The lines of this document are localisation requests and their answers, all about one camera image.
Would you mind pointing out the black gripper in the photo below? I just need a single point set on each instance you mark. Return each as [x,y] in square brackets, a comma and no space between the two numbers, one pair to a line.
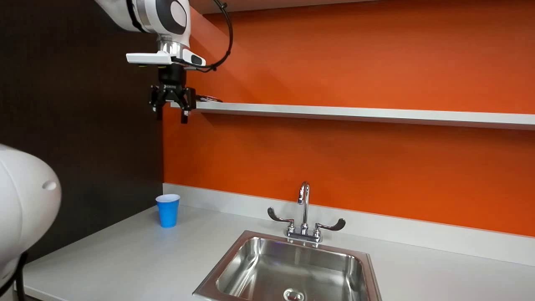
[171,81]

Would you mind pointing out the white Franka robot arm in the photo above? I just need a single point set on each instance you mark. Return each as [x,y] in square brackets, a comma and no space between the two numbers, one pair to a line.
[156,14]

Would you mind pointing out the white counter backsplash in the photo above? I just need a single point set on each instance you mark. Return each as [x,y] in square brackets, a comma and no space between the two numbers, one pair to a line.
[418,235]

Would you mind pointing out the dark wood cabinet panel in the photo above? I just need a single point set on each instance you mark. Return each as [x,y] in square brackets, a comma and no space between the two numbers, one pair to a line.
[84,128]

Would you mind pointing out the blue plastic cup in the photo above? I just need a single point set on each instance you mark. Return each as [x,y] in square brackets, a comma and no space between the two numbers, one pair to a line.
[167,211]

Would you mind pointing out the chrome faucet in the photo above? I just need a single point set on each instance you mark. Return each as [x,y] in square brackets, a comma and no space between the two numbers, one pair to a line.
[303,215]

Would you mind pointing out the stainless steel sink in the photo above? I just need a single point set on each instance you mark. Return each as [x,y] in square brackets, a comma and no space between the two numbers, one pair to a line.
[289,273]

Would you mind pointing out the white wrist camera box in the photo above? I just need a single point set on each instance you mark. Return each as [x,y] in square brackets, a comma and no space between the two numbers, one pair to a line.
[167,58]

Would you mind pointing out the long white wall shelf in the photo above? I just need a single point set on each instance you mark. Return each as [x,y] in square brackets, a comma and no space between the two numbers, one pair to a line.
[361,115]

